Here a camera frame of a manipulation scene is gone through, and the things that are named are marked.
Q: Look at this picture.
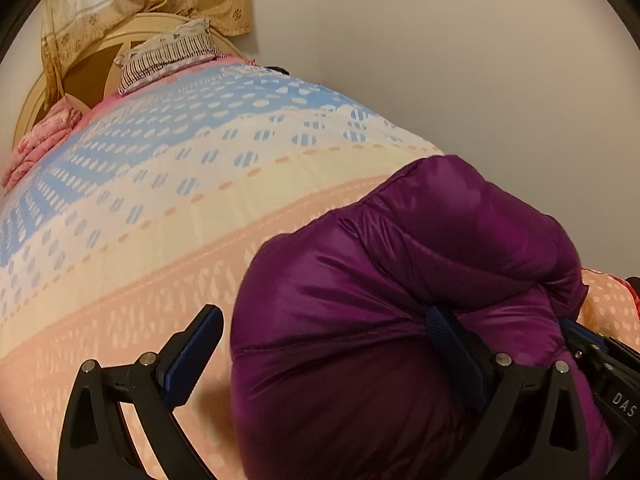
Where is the cream round headboard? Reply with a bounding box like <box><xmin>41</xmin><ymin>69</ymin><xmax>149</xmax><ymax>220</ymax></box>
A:
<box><xmin>12</xmin><ymin>14</ymin><xmax>193</xmax><ymax>148</ymax></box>

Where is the striped grey pillow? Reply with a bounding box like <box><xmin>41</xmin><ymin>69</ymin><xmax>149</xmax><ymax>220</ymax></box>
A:
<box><xmin>114</xmin><ymin>18</ymin><xmax>232</xmax><ymax>94</ymax></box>

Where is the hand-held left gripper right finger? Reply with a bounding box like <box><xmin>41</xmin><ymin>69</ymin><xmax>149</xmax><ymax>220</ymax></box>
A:
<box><xmin>424</xmin><ymin>305</ymin><xmax>592</xmax><ymax>480</ymax></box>

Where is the purple down jacket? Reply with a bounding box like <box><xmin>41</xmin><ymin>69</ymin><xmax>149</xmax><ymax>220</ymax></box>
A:
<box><xmin>230</xmin><ymin>155</ymin><xmax>616</xmax><ymax>480</ymax></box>

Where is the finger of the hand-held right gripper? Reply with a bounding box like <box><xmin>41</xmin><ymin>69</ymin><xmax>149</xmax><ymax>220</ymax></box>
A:
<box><xmin>560</xmin><ymin>317</ymin><xmax>623</xmax><ymax>363</ymax></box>

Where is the folded pink quilt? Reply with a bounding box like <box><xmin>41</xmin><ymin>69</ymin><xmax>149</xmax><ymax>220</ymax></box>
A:
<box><xmin>2</xmin><ymin>97</ymin><xmax>83</xmax><ymax>191</ymax></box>

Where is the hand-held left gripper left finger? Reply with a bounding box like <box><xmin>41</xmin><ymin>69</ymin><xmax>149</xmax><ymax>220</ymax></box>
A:
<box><xmin>57</xmin><ymin>304</ymin><xmax>224</xmax><ymax>480</ymax></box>

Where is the polka dot bed blanket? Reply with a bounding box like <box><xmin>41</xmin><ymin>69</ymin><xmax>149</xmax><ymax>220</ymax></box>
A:
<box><xmin>0</xmin><ymin>57</ymin><xmax>640</xmax><ymax>480</ymax></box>

